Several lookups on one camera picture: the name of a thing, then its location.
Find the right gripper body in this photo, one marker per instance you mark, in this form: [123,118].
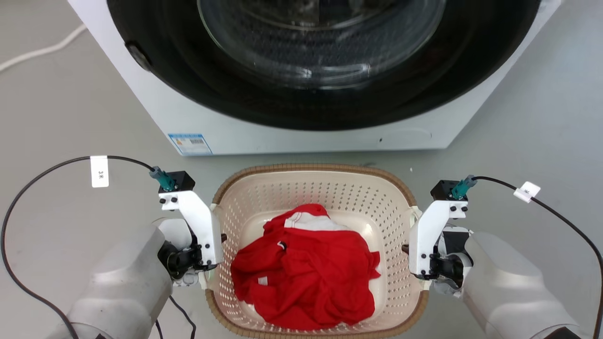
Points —
[450,268]

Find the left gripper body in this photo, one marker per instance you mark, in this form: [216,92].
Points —
[180,259]

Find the cream laundry basket brown rim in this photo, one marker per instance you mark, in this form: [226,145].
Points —
[264,197]

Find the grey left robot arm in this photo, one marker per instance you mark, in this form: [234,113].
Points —
[122,287]

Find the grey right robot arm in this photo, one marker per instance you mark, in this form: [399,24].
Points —
[509,292]

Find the red garment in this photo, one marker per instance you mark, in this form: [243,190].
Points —
[306,278]

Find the blue energy label sticker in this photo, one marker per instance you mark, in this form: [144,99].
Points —
[190,144]

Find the white front-load washing machine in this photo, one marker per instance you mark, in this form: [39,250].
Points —
[330,139]

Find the black round washer door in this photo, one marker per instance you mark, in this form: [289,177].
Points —
[188,89]

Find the white left camera bracket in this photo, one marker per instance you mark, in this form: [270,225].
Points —
[202,226]

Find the white camera bracket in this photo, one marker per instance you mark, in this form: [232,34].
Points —
[426,235]
[202,226]

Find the white right camera bracket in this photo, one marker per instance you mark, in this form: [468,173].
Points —
[426,235]

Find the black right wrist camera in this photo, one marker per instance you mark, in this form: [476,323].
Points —
[442,189]

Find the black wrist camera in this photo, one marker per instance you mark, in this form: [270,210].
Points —
[181,181]
[442,189]

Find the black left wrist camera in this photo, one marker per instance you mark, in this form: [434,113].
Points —
[181,181]

